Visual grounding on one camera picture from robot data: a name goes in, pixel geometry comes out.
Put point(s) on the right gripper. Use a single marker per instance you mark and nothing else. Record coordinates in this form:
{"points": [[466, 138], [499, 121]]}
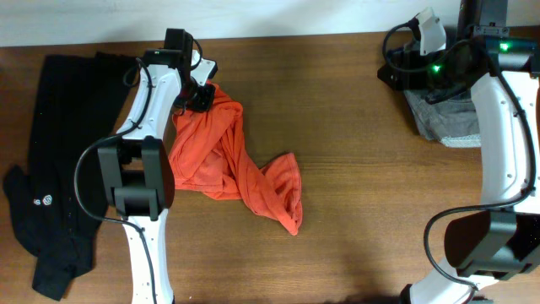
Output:
{"points": [[403, 82]]}

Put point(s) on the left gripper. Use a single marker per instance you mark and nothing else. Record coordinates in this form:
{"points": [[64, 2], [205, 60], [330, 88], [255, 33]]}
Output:
{"points": [[203, 100]]}

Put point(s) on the red t-shirt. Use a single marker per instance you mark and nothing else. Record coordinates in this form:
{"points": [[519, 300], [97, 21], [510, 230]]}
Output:
{"points": [[209, 156]]}

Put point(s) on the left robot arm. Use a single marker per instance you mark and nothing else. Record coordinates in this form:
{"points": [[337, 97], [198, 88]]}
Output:
{"points": [[135, 171]]}

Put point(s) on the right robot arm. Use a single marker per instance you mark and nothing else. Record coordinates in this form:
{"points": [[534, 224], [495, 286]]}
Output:
{"points": [[498, 238]]}

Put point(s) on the grey folded garment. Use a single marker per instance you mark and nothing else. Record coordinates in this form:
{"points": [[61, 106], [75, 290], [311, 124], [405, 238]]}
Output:
{"points": [[452, 122]]}

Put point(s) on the black garment on left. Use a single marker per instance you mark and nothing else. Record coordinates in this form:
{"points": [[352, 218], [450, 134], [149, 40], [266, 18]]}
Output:
{"points": [[78, 101]]}

